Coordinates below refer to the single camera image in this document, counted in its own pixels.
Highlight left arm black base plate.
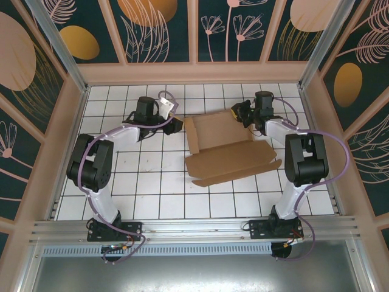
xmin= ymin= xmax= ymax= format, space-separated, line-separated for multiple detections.
xmin=87 ymin=221 xmax=143 ymax=243

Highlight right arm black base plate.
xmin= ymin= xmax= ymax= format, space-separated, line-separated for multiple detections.
xmin=248 ymin=218 xmax=305 ymax=241

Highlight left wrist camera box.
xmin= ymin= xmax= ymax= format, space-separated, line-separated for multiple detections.
xmin=159 ymin=97 xmax=179 ymax=119

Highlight grey metal sheet panel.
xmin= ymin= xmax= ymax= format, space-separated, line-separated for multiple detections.
xmin=16 ymin=238 xmax=376 ymax=292

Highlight grey slotted cable duct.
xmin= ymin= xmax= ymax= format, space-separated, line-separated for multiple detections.
xmin=42 ymin=242 xmax=272 ymax=257

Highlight aluminium frame post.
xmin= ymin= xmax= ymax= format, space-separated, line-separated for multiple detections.
xmin=24 ymin=0 xmax=89 ymax=94
xmin=297 ymin=0 xmax=356 ymax=89

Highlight aluminium mounting rail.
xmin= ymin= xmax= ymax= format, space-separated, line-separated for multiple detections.
xmin=29 ymin=215 xmax=365 ymax=245

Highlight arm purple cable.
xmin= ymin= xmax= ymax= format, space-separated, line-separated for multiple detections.
xmin=270 ymin=96 xmax=351 ymax=262
xmin=77 ymin=89 xmax=180 ymax=265

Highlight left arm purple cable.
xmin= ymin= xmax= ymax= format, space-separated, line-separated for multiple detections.
xmin=77 ymin=89 xmax=180 ymax=265

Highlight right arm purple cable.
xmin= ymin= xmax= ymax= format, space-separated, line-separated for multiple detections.
xmin=270 ymin=96 xmax=351 ymax=262

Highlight brown cardboard box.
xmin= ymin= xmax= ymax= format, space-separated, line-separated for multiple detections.
xmin=182 ymin=109 xmax=283 ymax=188

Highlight red black power wires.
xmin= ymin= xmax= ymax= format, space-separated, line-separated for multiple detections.
xmin=282 ymin=231 xmax=305 ymax=248
xmin=102 ymin=235 xmax=136 ymax=254

